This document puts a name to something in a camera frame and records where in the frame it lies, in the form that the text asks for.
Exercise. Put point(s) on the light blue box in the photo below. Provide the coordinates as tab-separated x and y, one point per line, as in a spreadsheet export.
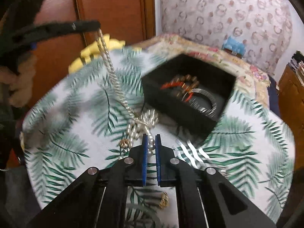
234	45

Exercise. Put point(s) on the brown louvered wardrobe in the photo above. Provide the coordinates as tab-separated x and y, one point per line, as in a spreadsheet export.
106	4

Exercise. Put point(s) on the yellow plush toy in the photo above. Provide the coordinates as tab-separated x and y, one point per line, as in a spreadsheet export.
83	54

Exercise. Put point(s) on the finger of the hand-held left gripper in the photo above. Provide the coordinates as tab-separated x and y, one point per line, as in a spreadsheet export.
59	32
80	23

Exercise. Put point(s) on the dark blue bed sheet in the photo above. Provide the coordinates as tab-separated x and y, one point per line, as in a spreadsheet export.
274	92

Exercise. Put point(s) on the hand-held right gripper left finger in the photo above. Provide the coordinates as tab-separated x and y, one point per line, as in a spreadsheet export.
143	161

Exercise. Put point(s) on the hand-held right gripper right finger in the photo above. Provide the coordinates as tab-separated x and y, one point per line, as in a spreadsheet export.
158	161

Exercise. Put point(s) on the floral bed blanket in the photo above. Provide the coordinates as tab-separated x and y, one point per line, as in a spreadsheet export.
247	76

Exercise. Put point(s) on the black square box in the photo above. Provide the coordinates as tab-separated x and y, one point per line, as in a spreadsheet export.
166	104

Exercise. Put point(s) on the wooden cabinet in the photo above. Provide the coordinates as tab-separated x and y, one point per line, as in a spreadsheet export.
289	99

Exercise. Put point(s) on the person's left hand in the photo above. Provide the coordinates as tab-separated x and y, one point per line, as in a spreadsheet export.
23	80

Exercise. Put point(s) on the stack of dark clothes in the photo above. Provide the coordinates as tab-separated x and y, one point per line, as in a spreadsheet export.
296	61

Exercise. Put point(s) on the wide silver bangle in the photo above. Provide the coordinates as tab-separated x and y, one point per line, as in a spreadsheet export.
212	99

